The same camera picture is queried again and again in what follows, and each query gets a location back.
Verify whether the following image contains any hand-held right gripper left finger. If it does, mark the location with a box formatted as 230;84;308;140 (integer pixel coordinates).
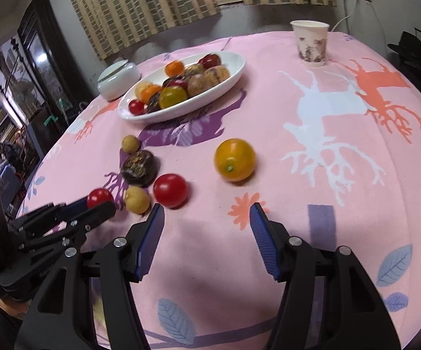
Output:
15;203;165;350

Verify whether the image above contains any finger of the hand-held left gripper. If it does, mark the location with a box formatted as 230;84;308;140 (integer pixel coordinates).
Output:
21;201;117;253
11;196;89;235

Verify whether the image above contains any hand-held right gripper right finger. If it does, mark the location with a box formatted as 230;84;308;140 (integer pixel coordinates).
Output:
249;202;403;350

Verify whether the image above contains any small red cherry tomato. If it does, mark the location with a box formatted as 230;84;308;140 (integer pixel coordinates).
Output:
87;188;115;209

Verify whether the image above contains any orange-yellow tomato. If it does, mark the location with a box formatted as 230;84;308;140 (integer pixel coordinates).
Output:
214;138;257;182

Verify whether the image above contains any dark brown water chestnut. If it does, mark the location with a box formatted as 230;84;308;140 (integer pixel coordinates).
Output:
146;92;164;113
120;150;159;187

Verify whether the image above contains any pale yellow round fruit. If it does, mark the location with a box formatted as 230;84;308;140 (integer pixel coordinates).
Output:
135;82;153;100

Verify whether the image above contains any large orange mandarin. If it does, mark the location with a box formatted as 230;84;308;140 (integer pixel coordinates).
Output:
140;85;163;104

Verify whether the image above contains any yellow-green tomato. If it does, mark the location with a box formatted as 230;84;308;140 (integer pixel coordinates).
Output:
159;85;189;109

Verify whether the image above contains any dark red plum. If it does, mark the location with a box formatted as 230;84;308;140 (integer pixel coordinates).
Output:
162;75;188;90
199;53;222;69

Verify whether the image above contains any brown longan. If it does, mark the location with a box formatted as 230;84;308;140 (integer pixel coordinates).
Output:
187;74;212;97
183;63;206;78

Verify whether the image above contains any white oval plate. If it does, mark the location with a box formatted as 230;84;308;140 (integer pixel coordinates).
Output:
117;51;247;124

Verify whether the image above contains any pink printed tablecloth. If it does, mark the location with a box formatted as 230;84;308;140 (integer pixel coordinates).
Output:
15;31;421;350

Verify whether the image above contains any pale green ceramic jar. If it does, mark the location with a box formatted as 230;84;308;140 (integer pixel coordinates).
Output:
97;63;140;102

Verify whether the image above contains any pale green ceramic lid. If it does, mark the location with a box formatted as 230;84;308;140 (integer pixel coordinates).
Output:
97;61;128;81

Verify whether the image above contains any dark wooden cabinet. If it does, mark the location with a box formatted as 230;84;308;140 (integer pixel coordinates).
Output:
0;0;96;176

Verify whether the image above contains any small orange mandarin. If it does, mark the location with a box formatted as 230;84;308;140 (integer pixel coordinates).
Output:
165;61;185;77

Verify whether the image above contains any striped yellow pepino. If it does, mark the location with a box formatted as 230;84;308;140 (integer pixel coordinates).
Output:
205;65;231;89

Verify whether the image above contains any printed paper cup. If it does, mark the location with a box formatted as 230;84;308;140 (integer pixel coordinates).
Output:
290;20;331;68

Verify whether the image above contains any wide checked curtain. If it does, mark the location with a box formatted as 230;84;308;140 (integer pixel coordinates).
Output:
61;0;221;61

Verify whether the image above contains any white cable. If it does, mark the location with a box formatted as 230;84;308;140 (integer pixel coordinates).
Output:
332;0;358;32

